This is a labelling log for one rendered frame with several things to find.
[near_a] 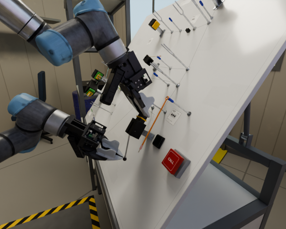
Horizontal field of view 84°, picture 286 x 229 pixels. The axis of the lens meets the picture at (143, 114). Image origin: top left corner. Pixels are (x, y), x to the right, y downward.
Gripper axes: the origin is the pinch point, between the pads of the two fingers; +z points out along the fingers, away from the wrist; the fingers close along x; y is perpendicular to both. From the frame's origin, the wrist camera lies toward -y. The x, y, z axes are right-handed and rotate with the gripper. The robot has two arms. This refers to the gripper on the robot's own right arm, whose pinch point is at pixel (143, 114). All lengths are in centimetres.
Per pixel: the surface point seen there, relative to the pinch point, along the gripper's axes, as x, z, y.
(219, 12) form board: -1.0, -14.0, 46.8
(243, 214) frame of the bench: -22, 50, 7
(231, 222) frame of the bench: -21, 47, 1
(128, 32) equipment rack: 92, -23, 55
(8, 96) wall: 295, -32, -96
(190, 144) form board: -18.3, 6.9, 1.8
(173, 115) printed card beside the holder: -6.1, 4.3, 7.2
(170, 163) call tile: -18.5, 6.7, -6.0
